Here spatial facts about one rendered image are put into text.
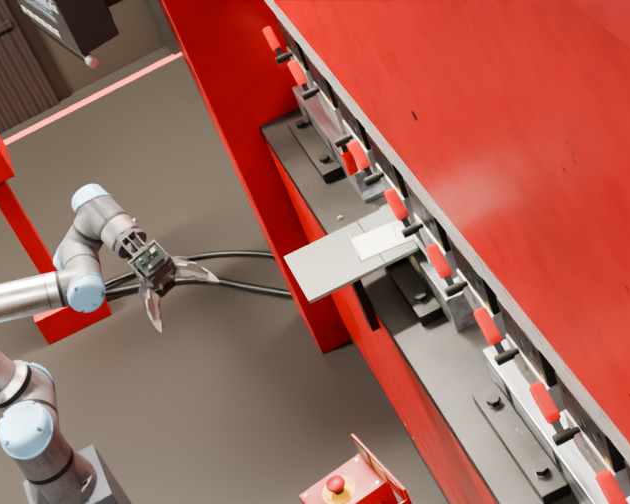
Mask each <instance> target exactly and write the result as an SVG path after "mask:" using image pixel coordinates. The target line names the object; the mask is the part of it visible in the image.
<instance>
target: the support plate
mask: <svg viewBox="0 0 630 504"><path fill-rule="evenodd" d="M396 220H397V218H396V216H395V215H394V214H393V212H392V211H391V210H390V208H389V207H388V206H386V207H384V208H382V209H380V210H378V211H376V212H374V213H372V214H370V215H368V216H366V217H364V218H362V219H360V220H358V222H359V224H360V225H361V226H362V228H363V229H364V231H365V232H367V231H372V230H374V229H377V228H379V227H382V226H384V225H386V224H389V223H391V222H394V221H396ZM348 232H349V234H350V237H351V239H352V238H355V237H357V236H360V235H362V234H364V233H363V231H362V230H361V228H360V227H359V225H358V224H357V222H354V223H352V224H350V225H347V226H345V227H343V228H341V229H339V230H337V231H335V232H333V233H331V234H329V235H327V236H325V237H323V238H321V239H319V240H317V241H315V242H313V243H311V244H309V245H307V246H305V247H303V248H301V249H299V250H297V251H294V252H292V253H290V254H288V255H286V256H284V259H285V261H286V262H287V264H288V266H289V268H290V269H291V271H292V273H293V275H294V276H295V278H296V280H297V282H298V283H299V285H300V287H301V289H302V290H303V292H304V294H305V296H306V298H307V299H308V301H309V303H310V304H311V303H313V302H315V301H317V300H319V299H321V298H323V297H325V296H327V295H329V294H331V293H333V292H335V291H337V290H339V289H341V288H343V287H345V286H347V285H349V284H352V283H354V282H356V281H358V280H360V279H362V278H364V277H366V276H368V275H370V274H372V273H374V272H376V271H378V270H380V269H382V268H384V267H386V266H388V265H390V264H392V263H394V262H396V261H398V260H400V259H402V258H404V257H406V256H408V255H410V254H412V253H414V252H416V251H418V250H419V248H418V246H417V245H416V243H415V242H414V241H413V240H412V241H409V242H407V243H404V244H402V245H400V246H397V247H395V248H392V249H390V250H387V251H385V252H382V253H380V254H381V256H382V257H383V259H384V260H385V261H386V263H384V262H383V260H382V259H381V257H380V256H379V254H378V255H375V256H373V257H370V258H368V259H365V260H363V261H361V262H360V260H359V258H358V256H357V253H356V251H355V249H354V246H353V244H352V242H351V239H350V237H349V234H348Z"/></svg>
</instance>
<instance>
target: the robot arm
mask: <svg viewBox="0 0 630 504"><path fill-rule="evenodd" d="M71 205H72V208H73V209H74V212H75V213H76V214H77V216H76V218H75V220H74V222H73V224H72V226H71V228H70V229H69V231H68V233H67V235H66V236H65V238H64V240H63V241H62V243H61V244H60V245H59V247H58V249H57V252H56V254H55V256H54V259H53V264H54V267H55V268H57V271H54V272H50V273H46V274H41V275H37V276H33V277H28V278H24V279H20V280H15V281H11V282H7V283H2V284H0V322H5V321H9V320H13V319H18V318H22V317H26V316H30V315H35V314H39V313H43V312H48V311H52V310H56V309H61V308H64V307H69V306H71V307H72V308H73V309H74V310H76V311H78V312H84V313H89V312H93V311H95V310H97V309H98V308H99V307H101V305H102V304H103V302H104V300H105V281H104V279H103V276H102V270H101V264H100V259H99V254H98V252H99V250H100V248H101V247H102V245H103V243H105V244H106V245H107V246H108V247H109V248H110V249H111V250H112V252H114V253H115V254H117V255H118V256H119V257H120V258H122V259H127V258H129V259H128V261H129V262H127V263H128V264H129V266H130V267H131V268H132V270H133V271H134V273H135V274H136V275H137V276H138V277H139V281H140V282H139V283H140V288H139V297H140V300H141V302H142V304H143V305H144V307H145V309H146V311H147V313H148V315H149V317H150V319H151V321H152V323H153V324H154V326H155V327H156V328H157V330H158V331H160V332H161V333H164V324H163V322H162V321H161V318H162V314H161V313H160V305H161V298H162V297H164V296H165V295H166V294H167V293H168V292H169V291H170V290H171V289H172V288H173V287H174V286H175V285H176V284H177V282H176V281H175V278H174V276H175V274H176V269H177V270H179V271H180V274H181V276H182V277H183V278H184V279H192V278H196V279H198V280H200V281H207V282H209V283H210V284H219V283H220V281H219V280H218V279H217V278H216V277H215V276H214V275H213V274H212V273H211V272H209V271H208V270H206V269H204V268H203V267H201V266H200V265H199V264H197V263H195V262H191V261H190V260H188V259H187V258H184V257H181V256H175V257H170V255H169V254H168V253H167V252H166V251H165V250H164V249H163V248H162V247H161V246H160V245H159V244H158V243H157V242H156V241H155V240H153V241H152V242H151V243H149V244H145V242H146V239H147V235H146V234H145V233H144V231H143V230H142V229H141V228H140V226H139V225H138V224H137V223H136V222H137V221H138V220H137V219H136V218H133V219H132V218H131V217H130V216H129V215H128V214H127V213H126V212H125V211H124V210H123V208H122V207H121V206H120V205H119V204H118V203H117V202H116V201H115V200H114V199H113V198H112V196H111V195H110V194H108V193H107V192H106V191H105V190H104V189H103V188H101V187H100V186H99V185H97V184H89V185H86V186H84V187H82V188H81V189H80V190H78V191H77V192H76V194H75V195H74V197H73V199H72V204H71ZM152 291H154V292H155V293H156V294H155V293H153V292H152ZM159 296H160V297H161V298H160V297H159ZM0 411H1V412H2V413H3V416H4V418H1V419H0V442H1V445H2V447H3V449H4V450H5V451H6V453H7V454H8V455H10V457H11V458H12V459H13V461H14V462H15V464H16V465H17V466H18V468H19V469H20V470H21V472H22V473H23V475H24V476H25V477H26V479H27V480H28V483H29V487H30V492H31V497H32V500H33V502H34V504H82V503H83V502H85V501H86V500H87V498H88V497H89V496H90V495H91V493H92V492H93V490H94V488H95V486H96V482H97V472H96V469H95V468H94V466H93V465H92V463H91V462H90V461H89V460H88V459H87V458H85V457H84V456H82V455H81V454H79V453H77V452H76V451H74V450H73V449H72V448H71V447H70V445H69V444H68V442H67V441H66V439H65V438H64V436H63V435H62V433H61V430H60V426H59V418H58V410H57V403H56V388H55V384H54V382H53V379H52V376H51V375H50V373H49V372H48V371H47V370H46V369H45V368H44V367H42V366H41V365H39V364H36V363H31V364H29V363H28V362H23V361H21V360H15V361H11V360H10V359H9V358H8V357H6V356H5V355H4V354H3V353H1V352H0Z"/></svg>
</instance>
